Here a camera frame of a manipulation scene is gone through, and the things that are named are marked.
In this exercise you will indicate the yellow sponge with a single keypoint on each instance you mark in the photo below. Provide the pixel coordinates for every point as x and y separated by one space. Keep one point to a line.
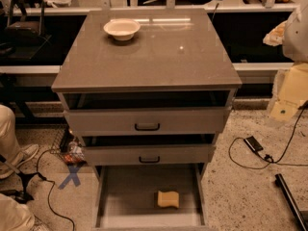
168 199

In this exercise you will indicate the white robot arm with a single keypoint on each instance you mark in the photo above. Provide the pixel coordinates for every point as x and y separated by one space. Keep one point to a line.
292 35

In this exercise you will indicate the grey drawer cabinet with countertop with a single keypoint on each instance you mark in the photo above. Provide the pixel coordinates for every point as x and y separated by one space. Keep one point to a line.
175 60

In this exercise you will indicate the top grey drawer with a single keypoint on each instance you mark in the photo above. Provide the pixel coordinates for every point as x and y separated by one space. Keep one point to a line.
120 122

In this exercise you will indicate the middle grey drawer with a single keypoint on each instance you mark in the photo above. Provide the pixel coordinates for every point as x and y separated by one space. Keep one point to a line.
172 149

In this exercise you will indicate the open bottom grey drawer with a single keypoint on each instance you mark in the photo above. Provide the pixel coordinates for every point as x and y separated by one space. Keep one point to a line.
127 199

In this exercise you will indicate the white bowl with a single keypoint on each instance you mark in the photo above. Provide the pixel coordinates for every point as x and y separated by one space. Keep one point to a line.
122 29

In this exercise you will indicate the blue tape cross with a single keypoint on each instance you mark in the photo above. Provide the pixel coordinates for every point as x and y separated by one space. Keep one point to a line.
72 176

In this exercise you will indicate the black power adapter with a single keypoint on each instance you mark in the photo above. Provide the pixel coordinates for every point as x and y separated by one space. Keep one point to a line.
253 144

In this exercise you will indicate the black bar on floor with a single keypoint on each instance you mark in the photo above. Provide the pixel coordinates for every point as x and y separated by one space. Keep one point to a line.
301 217

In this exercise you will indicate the black chair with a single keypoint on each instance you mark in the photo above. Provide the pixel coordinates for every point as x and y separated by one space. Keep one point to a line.
22 38

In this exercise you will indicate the beige trouser leg upper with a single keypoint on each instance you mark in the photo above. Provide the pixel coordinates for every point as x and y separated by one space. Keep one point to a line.
9 146

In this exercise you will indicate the beige trouser leg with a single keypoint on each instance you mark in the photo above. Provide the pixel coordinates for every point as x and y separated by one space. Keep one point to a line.
9 146
15 216

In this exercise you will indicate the beige trouser leg lower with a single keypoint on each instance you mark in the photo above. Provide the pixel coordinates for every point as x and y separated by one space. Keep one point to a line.
15 216

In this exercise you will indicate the black top drawer handle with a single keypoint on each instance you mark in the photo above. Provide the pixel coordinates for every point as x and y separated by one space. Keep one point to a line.
147 126

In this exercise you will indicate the black drawer handle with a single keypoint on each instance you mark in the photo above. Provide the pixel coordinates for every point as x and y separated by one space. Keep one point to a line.
147 126
153 160

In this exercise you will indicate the black middle drawer handle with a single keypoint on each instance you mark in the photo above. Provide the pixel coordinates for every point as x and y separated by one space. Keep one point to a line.
153 160

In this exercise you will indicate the wire basket with items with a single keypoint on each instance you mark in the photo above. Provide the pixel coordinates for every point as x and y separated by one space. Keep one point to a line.
67 148

